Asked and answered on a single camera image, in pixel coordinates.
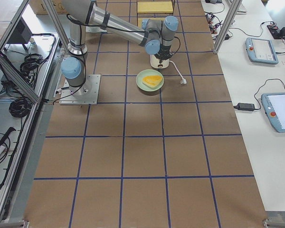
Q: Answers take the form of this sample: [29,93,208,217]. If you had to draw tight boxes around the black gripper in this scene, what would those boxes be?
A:
[154,45,172,62]

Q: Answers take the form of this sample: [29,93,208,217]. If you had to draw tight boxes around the white two-slot toaster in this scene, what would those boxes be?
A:
[150,55,169,69]

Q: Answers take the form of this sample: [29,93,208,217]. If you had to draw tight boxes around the light green round plate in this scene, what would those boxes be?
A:
[136,69,164,92]

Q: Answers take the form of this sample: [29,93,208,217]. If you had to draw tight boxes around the toasted triangular bread slice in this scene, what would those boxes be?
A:
[142,75,163,88]

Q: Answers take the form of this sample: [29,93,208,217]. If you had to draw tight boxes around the yellow foam block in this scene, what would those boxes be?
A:
[137,0,174,14]

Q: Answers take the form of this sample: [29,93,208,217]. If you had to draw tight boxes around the black power adapter brick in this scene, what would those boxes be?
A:
[233,103,255,111]

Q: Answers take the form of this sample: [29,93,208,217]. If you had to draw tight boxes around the upper blue teach pendant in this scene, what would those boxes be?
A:
[245,38,279,65]

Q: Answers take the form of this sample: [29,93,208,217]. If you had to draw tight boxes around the blue teach pendant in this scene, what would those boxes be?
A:
[261,93,285,133]
[245,38,279,65]

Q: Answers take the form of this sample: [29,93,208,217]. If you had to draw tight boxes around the lower blue teach pendant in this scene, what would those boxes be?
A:
[261,93,285,133]

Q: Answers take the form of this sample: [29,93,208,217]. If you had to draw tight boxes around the cardboard box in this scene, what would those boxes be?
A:
[29,0,69,15]

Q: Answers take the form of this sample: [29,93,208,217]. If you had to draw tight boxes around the black monitor box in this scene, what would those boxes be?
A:
[7,17,32,51]

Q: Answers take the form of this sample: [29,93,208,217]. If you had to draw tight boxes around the white toaster power cable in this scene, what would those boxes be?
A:
[169,60,188,86]

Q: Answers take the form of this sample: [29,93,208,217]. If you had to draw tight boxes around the aluminium frame post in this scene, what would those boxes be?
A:
[213,0,242,54]

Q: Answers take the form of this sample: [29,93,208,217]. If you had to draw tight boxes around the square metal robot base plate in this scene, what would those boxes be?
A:
[59,75,101,105]

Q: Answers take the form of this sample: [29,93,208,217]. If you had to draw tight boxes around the coiled black cable bundle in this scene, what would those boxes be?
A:
[9,97,30,119]

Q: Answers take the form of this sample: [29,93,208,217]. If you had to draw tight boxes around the aluminium frame left rail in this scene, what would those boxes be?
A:
[0,0,73,221]

